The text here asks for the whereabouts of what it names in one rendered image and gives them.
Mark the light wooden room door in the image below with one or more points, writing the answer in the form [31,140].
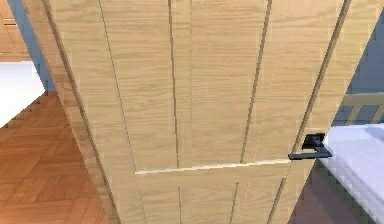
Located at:
[206,100]

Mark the white bed with wooden frame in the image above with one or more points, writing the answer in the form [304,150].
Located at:
[360,160]

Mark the light wooden cupboard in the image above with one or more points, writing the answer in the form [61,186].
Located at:
[10,33]

